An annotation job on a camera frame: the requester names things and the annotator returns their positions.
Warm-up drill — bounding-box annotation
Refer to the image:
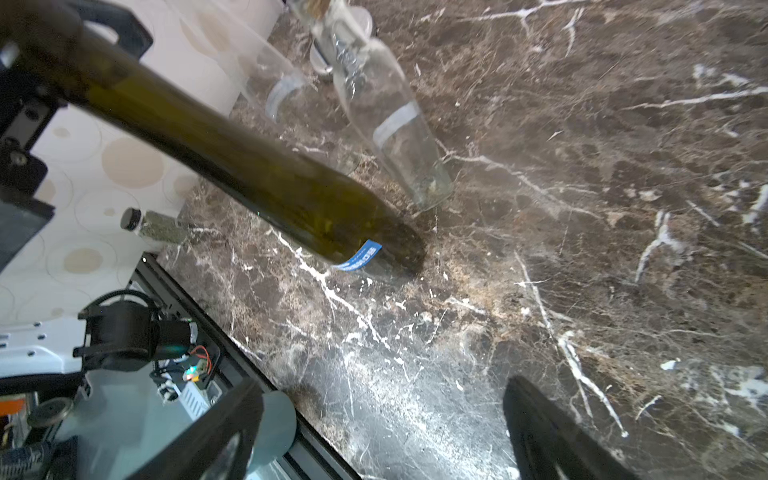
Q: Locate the small dark capped bottle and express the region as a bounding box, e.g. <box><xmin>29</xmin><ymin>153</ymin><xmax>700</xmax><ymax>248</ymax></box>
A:
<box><xmin>120</xmin><ymin>207</ymin><xmax>206</xmax><ymax>245</ymax></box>

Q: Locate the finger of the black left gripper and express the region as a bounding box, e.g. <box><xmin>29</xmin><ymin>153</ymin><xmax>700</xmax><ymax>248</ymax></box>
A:
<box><xmin>64</xmin><ymin>0</ymin><xmax>153</xmax><ymax>60</ymax></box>

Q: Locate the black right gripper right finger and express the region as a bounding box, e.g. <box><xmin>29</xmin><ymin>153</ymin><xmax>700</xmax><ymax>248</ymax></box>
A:
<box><xmin>502</xmin><ymin>376</ymin><xmax>637</xmax><ymax>479</ymax></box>

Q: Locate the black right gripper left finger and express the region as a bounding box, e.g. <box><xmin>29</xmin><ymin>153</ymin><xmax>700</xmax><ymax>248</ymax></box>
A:
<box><xmin>129</xmin><ymin>379</ymin><xmax>264</xmax><ymax>480</ymax></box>

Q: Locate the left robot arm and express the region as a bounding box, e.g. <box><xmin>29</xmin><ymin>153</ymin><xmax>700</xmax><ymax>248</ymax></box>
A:
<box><xmin>1</xmin><ymin>1</ymin><xmax>153</xmax><ymax>395</ymax></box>

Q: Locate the blue grey ceramic cup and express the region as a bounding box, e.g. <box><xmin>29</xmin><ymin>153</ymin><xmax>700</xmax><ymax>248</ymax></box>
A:
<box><xmin>246</xmin><ymin>391</ymin><xmax>297</xmax><ymax>479</ymax></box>

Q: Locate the chrome glass holder stand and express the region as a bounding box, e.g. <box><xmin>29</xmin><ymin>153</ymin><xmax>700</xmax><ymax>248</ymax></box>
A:
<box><xmin>308</xmin><ymin>4</ymin><xmax>378</xmax><ymax>83</ymax></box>

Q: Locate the dark green wine bottle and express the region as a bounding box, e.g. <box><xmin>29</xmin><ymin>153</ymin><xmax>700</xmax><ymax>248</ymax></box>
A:
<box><xmin>1</xmin><ymin>1</ymin><xmax>425</xmax><ymax>284</ymax></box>

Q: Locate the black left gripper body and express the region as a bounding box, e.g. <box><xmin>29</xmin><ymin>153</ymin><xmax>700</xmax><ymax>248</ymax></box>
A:
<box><xmin>1</xmin><ymin>58</ymin><xmax>65</xmax><ymax>268</ymax></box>

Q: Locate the clear bottle black cap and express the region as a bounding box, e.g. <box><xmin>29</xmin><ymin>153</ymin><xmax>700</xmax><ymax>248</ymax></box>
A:
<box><xmin>288</xmin><ymin>1</ymin><xmax>453</xmax><ymax>211</ymax></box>

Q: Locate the tall clear corked bottle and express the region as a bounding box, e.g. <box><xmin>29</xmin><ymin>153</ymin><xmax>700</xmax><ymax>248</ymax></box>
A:
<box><xmin>169</xmin><ymin>1</ymin><xmax>362</xmax><ymax>175</ymax></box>

